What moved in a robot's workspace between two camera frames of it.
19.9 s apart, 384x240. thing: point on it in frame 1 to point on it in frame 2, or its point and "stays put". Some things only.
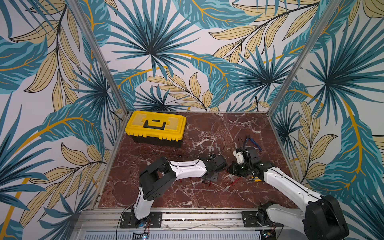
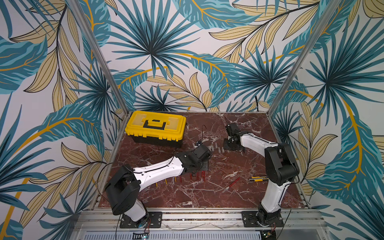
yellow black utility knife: (257, 179) stays put
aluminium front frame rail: (184, 219) stays put
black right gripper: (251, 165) to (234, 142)
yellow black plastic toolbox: (156, 128) stays put
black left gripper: (215, 179) to (206, 165)
